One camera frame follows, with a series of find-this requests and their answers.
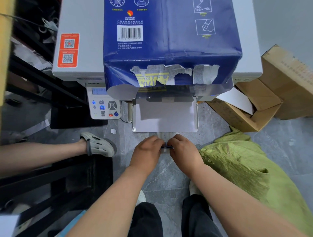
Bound large closed cardboard box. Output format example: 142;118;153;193
259;44;313;120

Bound person's left forearm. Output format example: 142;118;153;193
66;164;154;237

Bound person's left hand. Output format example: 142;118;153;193
129;135;166;174

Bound light blue flat item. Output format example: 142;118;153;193
55;209;87;237

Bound white laser printer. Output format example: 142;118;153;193
52;0;263;133

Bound black low table frame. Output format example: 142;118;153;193
0;154;113;221

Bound open cardboard box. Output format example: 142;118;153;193
206;78;283;133

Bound yellow wooden board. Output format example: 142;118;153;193
0;0;15;106

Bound grey clog sandal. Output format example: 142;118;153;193
80;132;115;158

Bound black trousers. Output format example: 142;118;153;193
128;195;222;237

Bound grey printer tray extension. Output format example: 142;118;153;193
156;133;177;155

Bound white shoe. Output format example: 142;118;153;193
189;180;203;196
136;190;147;206

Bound green crinkled cloth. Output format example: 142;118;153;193
199;126;313;236

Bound person's right forearm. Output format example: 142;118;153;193
189;163;307;237

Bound orange sticker label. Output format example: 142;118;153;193
57;33;80;68

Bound blue paper ream package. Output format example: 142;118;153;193
102;0;243;100

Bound white paper sheets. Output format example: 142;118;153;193
216;87;255;115

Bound person's right hand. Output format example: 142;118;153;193
167;134;205;175

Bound black metal shelf rack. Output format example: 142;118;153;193
6;0;108;130

